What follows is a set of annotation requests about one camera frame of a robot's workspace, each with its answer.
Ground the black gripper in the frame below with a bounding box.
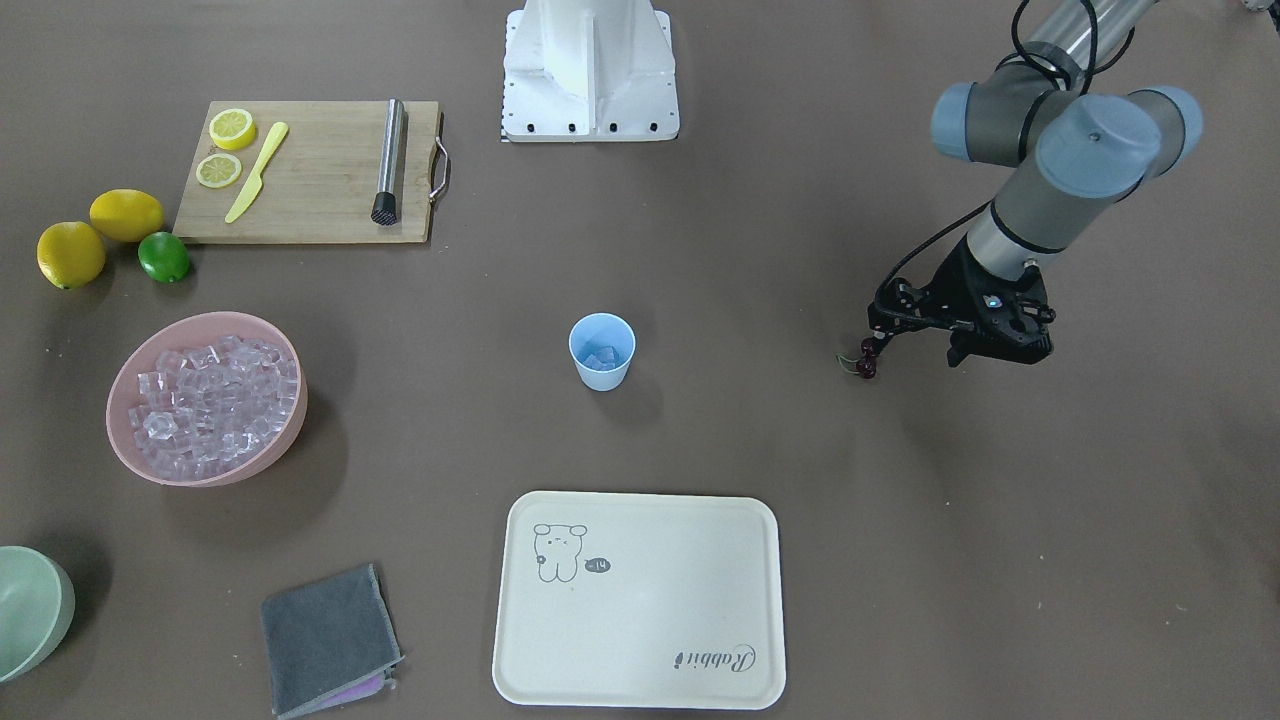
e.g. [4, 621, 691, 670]
[867, 240, 1056, 368]

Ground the ice cube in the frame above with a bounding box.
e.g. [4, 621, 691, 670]
[581, 346, 625, 372]

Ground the dark red cherries pair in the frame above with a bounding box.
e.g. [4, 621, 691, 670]
[835, 337, 881, 379]

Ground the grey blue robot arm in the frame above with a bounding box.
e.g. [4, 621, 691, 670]
[840, 1, 1204, 379]

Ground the light blue cup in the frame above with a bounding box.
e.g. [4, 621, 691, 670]
[567, 313, 637, 392]

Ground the pile of ice cubes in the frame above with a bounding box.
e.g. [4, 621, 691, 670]
[127, 334, 302, 482]

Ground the cream rabbit tray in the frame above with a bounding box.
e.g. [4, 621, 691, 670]
[492, 489, 787, 711]

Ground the steel muddler black tip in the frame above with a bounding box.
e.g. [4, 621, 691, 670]
[370, 97, 407, 227]

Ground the wooden cutting board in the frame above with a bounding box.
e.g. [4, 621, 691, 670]
[172, 100, 448, 245]

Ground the grey folded cloth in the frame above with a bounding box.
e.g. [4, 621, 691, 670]
[260, 562, 403, 719]

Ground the yellow plastic knife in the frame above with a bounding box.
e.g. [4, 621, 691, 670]
[223, 120, 291, 224]

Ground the lemon half slice upper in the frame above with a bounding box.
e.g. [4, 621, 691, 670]
[207, 108, 257, 151]

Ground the lemon slice lower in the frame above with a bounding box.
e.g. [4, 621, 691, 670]
[193, 152, 242, 190]

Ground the pink bowl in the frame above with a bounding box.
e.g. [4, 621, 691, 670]
[105, 311, 308, 487]

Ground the green lime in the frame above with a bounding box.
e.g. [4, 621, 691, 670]
[137, 231, 192, 283]

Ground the yellow lemon near board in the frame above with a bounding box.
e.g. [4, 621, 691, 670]
[90, 188, 165, 243]

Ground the yellow lemon outer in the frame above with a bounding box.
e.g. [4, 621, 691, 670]
[36, 222, 106, 290]

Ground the pale green bowl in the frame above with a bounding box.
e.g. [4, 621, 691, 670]
[1, 546, 76, 683]

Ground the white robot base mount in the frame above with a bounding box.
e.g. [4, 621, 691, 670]
[500, 1, 681, 143]

